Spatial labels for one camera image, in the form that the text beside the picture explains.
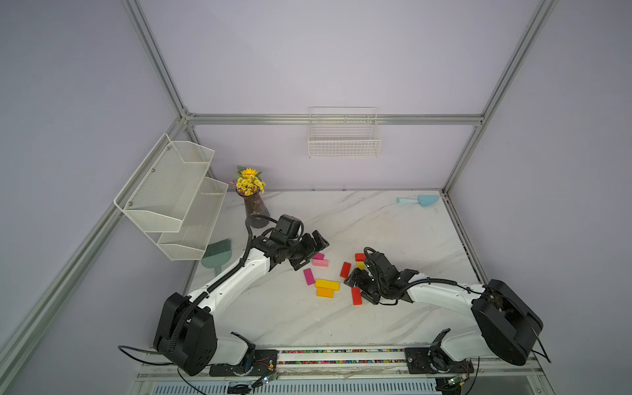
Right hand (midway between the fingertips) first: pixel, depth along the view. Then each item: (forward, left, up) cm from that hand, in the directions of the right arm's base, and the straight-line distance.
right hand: (351, 289), depth 87 cm
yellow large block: (+3, +9, -2) cm, 9 cm away
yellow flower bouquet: (+32, +37, +24) cm, 54 cm away
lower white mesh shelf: (+22, +58, +11) cm, 63 cm away
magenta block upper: (+15, +12, -1) cm, 19 cm away
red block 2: (-2, -2, -1) cm, 3 cm away
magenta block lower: (+6, +16, -1) cm, 17 cm away
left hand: (+7, +11, +14) cm, 19 cm away
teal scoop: (+45, -40, -2) cm, 60 cm away
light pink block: (+11, +11, -1) cm, 16 cm away
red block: (+9, +1, -1) cm, 9 cm away
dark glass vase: (+32, +37, +12) cm, 50 cm away
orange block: (0, +10, -2) cm, 10 cm away
